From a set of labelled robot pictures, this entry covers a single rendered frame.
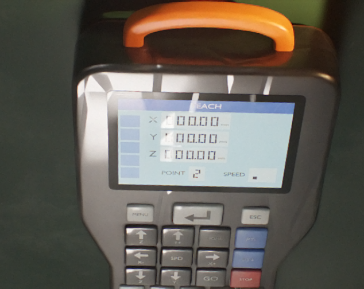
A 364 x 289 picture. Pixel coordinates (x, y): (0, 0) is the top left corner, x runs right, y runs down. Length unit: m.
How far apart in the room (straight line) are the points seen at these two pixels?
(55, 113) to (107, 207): 0.04
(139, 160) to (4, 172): 0.07
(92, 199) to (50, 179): 0.04
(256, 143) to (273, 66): 0.03
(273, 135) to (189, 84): 0.04
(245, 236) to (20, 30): 0.11
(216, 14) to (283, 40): 0.02
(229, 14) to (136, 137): 0.06
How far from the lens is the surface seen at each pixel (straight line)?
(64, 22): 0.37
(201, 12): 0.35
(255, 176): 0.39
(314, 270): 0.48
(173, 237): 0.41
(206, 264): 0.42
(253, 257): 0.42
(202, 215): 0.40
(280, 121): 0.37
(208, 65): 0.35
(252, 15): 0.35
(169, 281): 0.43
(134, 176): 0.39
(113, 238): 0.41
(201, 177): 0.39
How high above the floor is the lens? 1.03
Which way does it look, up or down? 42 degrees down
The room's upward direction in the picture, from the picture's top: 180 degrees clockwise
